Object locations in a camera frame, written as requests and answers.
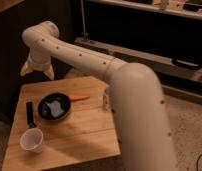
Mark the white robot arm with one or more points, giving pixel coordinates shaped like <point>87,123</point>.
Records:
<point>136,96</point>

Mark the wooden table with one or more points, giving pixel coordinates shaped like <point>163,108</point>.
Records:
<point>86,134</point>

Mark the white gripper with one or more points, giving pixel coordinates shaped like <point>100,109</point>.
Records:
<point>38,66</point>

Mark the grey cloth in pan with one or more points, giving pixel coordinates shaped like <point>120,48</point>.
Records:
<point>55,109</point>

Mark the metal pole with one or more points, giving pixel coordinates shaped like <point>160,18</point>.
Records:
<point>84,33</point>

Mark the black rectangular eraser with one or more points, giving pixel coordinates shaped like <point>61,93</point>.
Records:
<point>30,115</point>

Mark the black handle on bench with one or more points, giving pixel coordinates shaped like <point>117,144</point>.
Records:
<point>186,65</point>

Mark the wooden shelf with items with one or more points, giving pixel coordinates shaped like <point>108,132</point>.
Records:
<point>161,7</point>

